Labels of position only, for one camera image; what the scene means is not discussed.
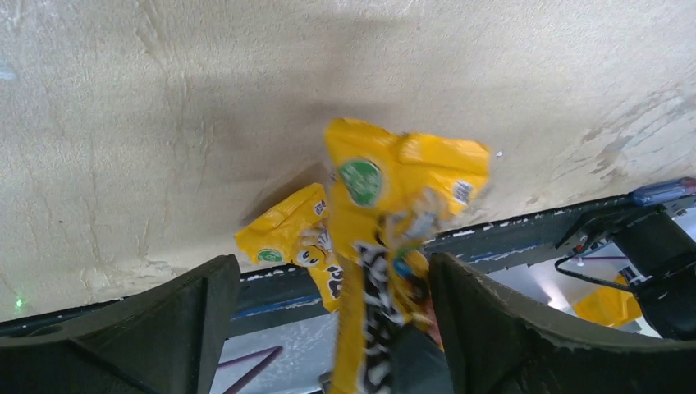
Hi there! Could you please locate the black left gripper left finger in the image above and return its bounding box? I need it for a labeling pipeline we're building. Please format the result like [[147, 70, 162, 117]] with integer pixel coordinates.
[[1, 254, 240, 393]]

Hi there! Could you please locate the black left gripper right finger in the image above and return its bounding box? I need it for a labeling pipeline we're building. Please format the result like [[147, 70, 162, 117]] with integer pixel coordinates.
[[429, 254, 695, 393]]

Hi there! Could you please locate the yellow M&M pack front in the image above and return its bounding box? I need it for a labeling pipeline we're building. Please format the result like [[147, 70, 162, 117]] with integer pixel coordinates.
[[235, 183, 343, 313]]

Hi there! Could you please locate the yellow m&m pack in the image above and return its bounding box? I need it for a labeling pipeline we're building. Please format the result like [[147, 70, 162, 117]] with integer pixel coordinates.
[[235, 183, 343, 313], [325, 118, 490, 393]]

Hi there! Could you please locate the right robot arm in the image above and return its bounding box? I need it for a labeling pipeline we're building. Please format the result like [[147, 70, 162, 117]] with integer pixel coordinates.
[[554, 208, 695, 341]]

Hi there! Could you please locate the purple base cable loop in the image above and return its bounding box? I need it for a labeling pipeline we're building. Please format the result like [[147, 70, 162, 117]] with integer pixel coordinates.
[[217, 345, 285, 394]]

